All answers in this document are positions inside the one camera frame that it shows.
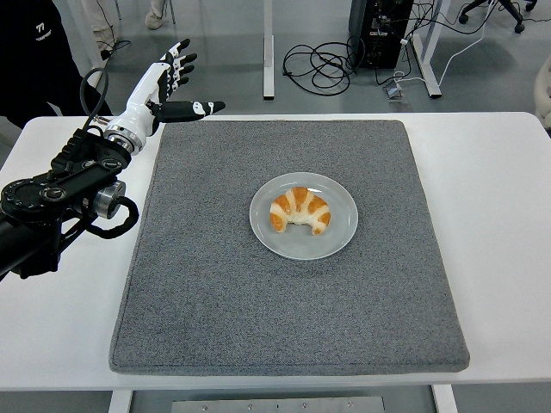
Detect white cable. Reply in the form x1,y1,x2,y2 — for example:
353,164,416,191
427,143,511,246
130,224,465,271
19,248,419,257
393,0,498,87

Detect grey fabric mat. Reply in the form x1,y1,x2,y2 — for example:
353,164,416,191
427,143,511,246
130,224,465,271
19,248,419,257
108,119,470,374

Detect small clear floor device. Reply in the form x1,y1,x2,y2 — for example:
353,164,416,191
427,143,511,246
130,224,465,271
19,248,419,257
382,83,410,104

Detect thin black floor cable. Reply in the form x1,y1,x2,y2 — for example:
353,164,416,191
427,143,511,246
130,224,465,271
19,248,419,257
98,39,133,59

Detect black cable tangle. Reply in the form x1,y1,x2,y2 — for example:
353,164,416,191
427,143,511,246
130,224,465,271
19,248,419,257
282,36,367,95

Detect pale grey round plate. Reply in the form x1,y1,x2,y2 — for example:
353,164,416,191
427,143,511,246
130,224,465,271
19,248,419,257
249,171,360,262

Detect croissant bread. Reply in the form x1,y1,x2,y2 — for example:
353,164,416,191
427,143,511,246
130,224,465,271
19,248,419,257
269,187,332,236

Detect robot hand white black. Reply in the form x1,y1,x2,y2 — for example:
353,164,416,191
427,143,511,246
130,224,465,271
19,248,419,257
109,38,227,139

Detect grey metal plate with screws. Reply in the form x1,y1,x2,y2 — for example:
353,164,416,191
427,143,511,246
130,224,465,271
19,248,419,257
170,396,387,413

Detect person's legs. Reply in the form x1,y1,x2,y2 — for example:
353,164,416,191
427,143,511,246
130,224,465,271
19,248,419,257
81,0,167,48

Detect black computer tower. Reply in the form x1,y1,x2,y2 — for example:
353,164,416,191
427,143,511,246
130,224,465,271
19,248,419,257
347,0,415,71

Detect black office chair base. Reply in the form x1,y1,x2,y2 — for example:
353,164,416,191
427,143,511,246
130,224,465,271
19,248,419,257
458,0,539,34

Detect person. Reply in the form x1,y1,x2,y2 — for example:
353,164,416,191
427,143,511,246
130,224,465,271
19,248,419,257
0,0,113,130

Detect white desk leg with foot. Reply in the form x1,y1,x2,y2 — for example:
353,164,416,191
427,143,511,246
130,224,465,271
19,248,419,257
263,0,276,102
409,0,444,100

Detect white table leg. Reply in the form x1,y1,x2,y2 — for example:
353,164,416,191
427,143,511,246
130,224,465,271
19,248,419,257
107,390,133,413
432,385,458,413

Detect white curved frame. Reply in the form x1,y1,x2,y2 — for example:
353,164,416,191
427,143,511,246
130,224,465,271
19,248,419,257
533,55,551,128

